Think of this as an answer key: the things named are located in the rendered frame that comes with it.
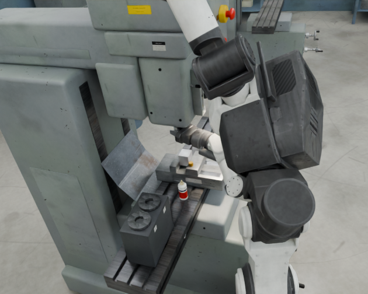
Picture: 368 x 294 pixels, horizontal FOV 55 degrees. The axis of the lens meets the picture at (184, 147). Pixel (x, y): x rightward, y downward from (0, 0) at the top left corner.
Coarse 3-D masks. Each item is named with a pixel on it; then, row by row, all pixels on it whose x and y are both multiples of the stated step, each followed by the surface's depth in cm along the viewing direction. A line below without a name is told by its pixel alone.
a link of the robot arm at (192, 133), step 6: (192, 126) 159; (180, 132) 155; (186, 132) 155; (192, 132) 154; (198, 132) 151; (180, 138) 155; (186, 138) 154; (192, 138) 152; (198, 138) 150; (192, 144) 153; (198, 144) 150
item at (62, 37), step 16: (0, 16) 154; (16, 16) 151; (32, 16) 148; (48, 16) 146; (64, 16) 143; (80, 16) 140; (0, 32) 151; (16, 32) 148; (32, 32) 145; (48, 32) 142; (64, 32) 139; (80, 32) 136; (96, 32) 134; (0, 48) 157; (16, 48) 153; (32, 48) 150; (48, 48) 147; (64, 48) 144; (80, 48) 141; (96, 48) 138; (32, 64) 156; (48, 64) 152; (64, 64) 149; (80, 64) 146; (128, 64) 137
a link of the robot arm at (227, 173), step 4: (224, 160) 139; (220, 164) 140; (224, 164) 138; (220, 168) 140; (224, 168) 137; (228, 168) 136; (224, 172) 136; (228, 172) 135; (232, 172) 134; (224, 176) 135; (228, 176) 134; (232, 176) 133; (224, 180) 135; (240, 196) 125; (244, 200) 129; (248, 200) 128
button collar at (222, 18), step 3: (222, 6) 121; (225, 6) 121; (219, 9) 121; (222, 9) 121; (225, 9) 122; (219, 12) 121; (222, 12) 121; (219, 15) 121; (222, 15) 121; (219, 18) 122; (222, 18) 122; (225, 18) 123; (222, 21) 123; (225, 21) 124
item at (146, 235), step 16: (144, 192) 147; (144, 208) 137; (160, 208) 138; (128, 224) 131; (144, 224) 130; (160, 224) 138; (128, 240) 132; (144, 240) 129; (160, 240) 140; (128, 256) 139; (144, 256) 135; (160, 256) 142
